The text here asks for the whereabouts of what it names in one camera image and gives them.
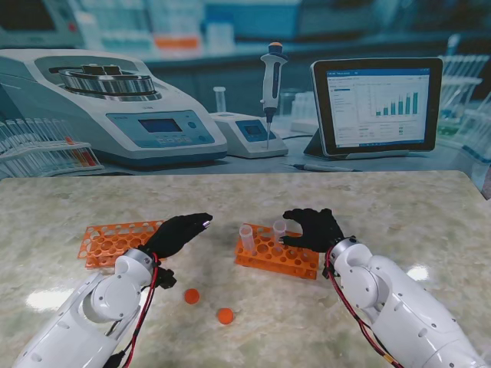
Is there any orange plastic test tube rack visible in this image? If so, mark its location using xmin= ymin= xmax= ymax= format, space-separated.
xmin=78 ymin=220 xmax=166 ymax=268
xmin=234 ymin=223 xmax=321 ymax=281

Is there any printed laboratory backdrop poster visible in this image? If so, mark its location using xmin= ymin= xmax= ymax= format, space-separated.
xmin=0 ymin=0 xmax=491 ymax=181

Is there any red black arm cable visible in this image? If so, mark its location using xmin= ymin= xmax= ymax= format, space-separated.
xmin=110 ymin=251 xmax=161 ymax=368
xmin=325 ymin=247 xmax=407 ymax=368

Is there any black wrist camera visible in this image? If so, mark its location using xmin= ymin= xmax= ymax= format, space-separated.
xmin=153 ymin=266 xmax=178 ymax=289
xmin=321 ymin=260 xmax=338 ymax=283

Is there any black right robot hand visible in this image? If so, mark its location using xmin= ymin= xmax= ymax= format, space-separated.
xmin=278 ymin=208 xmax=346 ymax=254

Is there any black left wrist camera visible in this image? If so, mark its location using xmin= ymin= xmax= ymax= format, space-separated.
xmin=153 ymin=266 xmax=178 ymax=289

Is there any red black left arm cable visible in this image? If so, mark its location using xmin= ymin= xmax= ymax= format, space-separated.
xmin=110 ymin=251 xmax=161 ymax=368

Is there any red black right arm cable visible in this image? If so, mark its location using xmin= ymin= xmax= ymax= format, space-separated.
xmin=325 ymin=247 xmax=407 ymax=368

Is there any clear plastic test tube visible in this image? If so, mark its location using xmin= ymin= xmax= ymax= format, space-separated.
xmin=238 ymin=224 xmax=258 ymax=257
xmin=272 ymin=220 xmax=288 ymax=246

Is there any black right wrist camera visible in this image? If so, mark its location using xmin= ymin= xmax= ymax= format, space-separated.
xmin=321 ymin=260 xmax=338 ymax=283

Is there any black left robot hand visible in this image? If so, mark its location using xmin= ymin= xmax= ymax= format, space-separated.
xmin=144 ymin=212 xmax=214 ymax=265

